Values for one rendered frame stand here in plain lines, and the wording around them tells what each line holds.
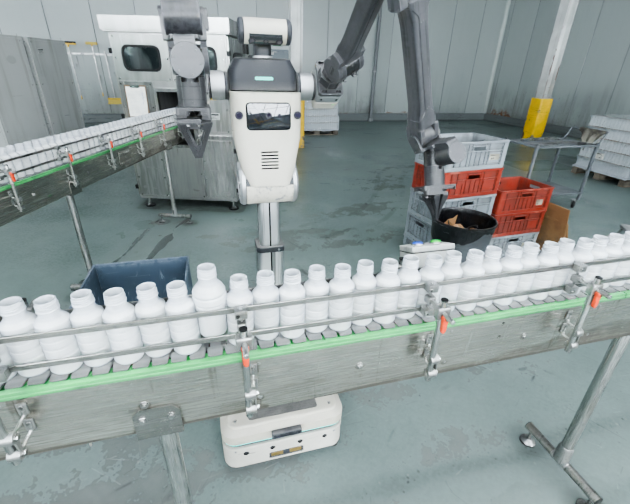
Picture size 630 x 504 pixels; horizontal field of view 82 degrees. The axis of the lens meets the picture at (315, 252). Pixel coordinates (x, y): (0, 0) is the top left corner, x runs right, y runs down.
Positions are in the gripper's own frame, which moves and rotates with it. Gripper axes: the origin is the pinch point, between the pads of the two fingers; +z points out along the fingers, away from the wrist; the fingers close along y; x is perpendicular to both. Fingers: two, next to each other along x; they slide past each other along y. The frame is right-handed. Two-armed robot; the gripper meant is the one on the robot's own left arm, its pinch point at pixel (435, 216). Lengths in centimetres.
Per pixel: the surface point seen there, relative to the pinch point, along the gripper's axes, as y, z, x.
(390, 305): -24.1, 19.5, -17.2
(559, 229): 243, 31, 175
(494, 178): 161, -18, 163
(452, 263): -7.3, 10.8, -18.2
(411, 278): -18.8, 13.3, -18.3
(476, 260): -1.1, 10.6, -19.1
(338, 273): -37.2, 9.9, -18.7
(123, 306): -82, 12, -18
